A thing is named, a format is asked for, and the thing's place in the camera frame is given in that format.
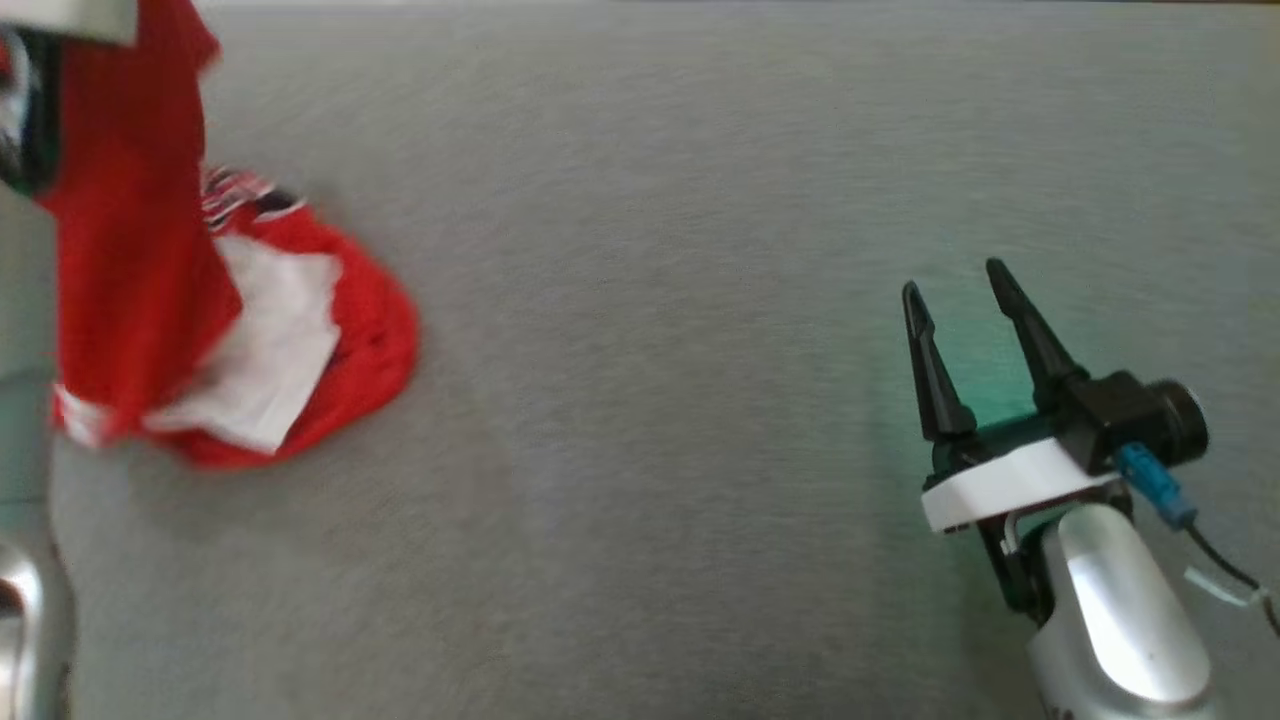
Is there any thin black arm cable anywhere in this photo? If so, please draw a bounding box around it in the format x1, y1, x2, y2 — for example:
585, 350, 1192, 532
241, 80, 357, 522
1185, 524, 1280, 641

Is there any blue cable connector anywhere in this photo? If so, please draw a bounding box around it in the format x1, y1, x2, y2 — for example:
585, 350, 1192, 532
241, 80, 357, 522
1112, 443, 1199, 530

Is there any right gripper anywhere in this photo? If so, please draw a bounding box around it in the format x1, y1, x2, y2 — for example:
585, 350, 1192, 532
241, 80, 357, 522
902, 257, 1133, 618

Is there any red and white jersey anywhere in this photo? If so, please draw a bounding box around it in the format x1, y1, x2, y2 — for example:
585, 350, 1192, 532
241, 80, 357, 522
35, 0, 421, 471

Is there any grey sofa seat cushion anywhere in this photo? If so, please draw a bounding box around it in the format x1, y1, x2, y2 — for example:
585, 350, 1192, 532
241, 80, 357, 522
0, 0, 1280, 720

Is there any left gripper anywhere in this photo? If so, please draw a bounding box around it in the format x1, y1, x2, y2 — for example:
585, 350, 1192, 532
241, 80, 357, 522
0, 0, 138, 198

